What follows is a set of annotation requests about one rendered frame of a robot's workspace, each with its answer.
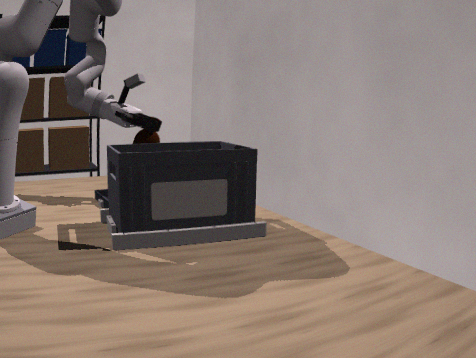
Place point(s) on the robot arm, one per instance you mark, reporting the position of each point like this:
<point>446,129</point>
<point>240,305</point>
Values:
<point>21,35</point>

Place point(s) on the brown bottle with tan label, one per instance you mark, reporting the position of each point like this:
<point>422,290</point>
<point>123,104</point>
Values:
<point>144,136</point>

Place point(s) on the dark grey divided crate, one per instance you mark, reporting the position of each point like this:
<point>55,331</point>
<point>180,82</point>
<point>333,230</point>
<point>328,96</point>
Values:
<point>160,188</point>

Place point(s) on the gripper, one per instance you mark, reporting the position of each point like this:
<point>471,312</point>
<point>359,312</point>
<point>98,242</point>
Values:
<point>114,112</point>

